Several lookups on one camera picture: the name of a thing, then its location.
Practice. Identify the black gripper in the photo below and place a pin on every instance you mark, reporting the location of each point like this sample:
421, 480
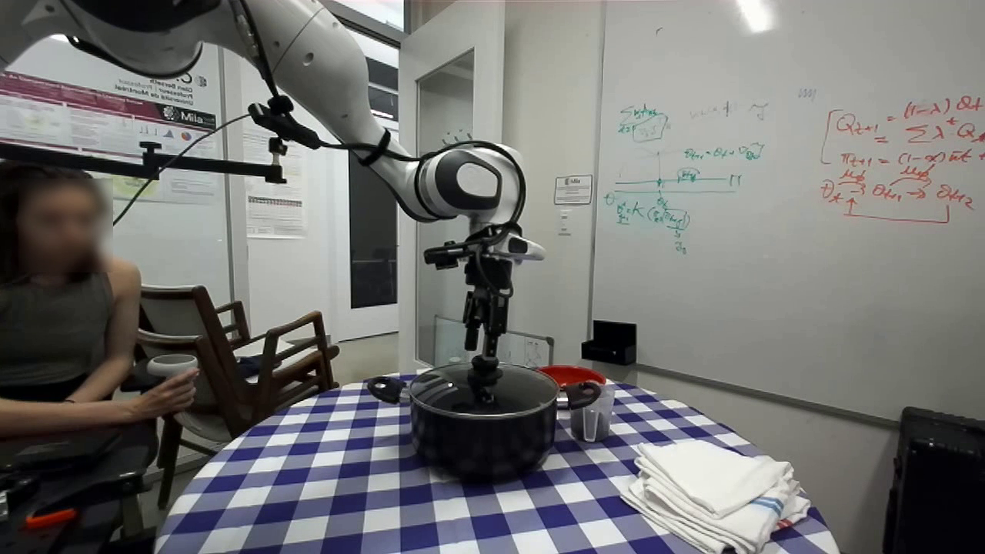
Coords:
488, 276

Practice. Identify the glass lid with black knob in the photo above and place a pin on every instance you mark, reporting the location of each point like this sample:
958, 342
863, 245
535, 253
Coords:
480, 386

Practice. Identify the small white bowl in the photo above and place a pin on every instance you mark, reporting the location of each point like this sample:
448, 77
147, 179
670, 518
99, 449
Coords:
173, 363

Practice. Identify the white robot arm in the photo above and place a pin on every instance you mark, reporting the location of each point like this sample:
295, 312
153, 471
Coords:
308, 61

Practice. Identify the black cooking pot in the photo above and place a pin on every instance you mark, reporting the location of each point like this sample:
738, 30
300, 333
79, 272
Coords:
480, 441

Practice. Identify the person hand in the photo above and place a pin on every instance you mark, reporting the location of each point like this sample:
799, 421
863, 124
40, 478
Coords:
167, 396

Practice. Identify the red bowl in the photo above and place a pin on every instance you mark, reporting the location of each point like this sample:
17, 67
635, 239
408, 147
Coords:
569, 375

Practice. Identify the black eraser box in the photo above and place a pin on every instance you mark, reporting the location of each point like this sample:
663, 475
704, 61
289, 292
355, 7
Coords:
611, 342

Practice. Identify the paper sign on door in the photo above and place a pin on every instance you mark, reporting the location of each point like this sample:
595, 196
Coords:
574, 190

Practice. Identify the dark wooden armchair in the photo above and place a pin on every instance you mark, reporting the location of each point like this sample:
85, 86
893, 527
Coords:
277, 357

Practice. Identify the white door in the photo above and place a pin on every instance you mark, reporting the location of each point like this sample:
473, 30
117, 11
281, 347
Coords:
554, 124

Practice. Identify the blue white checkered tablecloth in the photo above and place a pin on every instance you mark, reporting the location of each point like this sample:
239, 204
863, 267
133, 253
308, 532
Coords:
308, 471

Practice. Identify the plain white folded towel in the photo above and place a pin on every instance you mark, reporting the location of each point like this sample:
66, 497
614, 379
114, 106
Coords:
710, 478

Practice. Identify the large whiteboard with writing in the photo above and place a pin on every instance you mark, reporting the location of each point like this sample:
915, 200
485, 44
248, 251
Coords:
778, 257

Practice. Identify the white towel with coloured stripes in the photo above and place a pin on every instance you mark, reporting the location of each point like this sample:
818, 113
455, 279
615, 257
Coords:
759, 523

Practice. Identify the seated person in grey top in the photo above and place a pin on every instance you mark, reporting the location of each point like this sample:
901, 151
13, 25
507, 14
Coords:
50, 339

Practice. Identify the black seat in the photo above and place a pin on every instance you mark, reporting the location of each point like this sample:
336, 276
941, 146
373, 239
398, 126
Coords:
80, 486

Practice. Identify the black panel furniture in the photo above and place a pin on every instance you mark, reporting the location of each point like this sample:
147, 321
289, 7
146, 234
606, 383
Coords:
938, 480

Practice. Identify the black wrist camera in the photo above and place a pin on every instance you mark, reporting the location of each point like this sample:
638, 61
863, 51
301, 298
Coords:
445, 253

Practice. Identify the black camera boom pole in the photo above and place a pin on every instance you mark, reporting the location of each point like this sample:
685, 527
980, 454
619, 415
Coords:
103, 158

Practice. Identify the wall poster with red band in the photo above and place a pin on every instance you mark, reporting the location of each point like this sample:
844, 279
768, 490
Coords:
93, 108

